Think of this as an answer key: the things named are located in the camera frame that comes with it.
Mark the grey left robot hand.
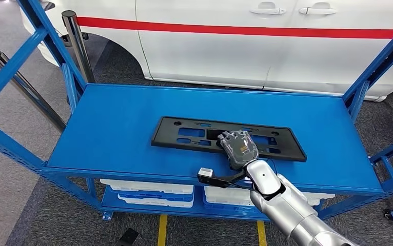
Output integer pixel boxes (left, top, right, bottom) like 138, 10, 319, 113
115, 228, 140, 246

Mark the white car with red stripe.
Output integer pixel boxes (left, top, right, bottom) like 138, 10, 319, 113
19, 0, 393, 103

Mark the black plastic frame part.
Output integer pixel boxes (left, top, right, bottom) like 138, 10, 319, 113
151, 116, 308, 162

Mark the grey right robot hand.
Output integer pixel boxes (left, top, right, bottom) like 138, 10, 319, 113
217, 130, 260, 171

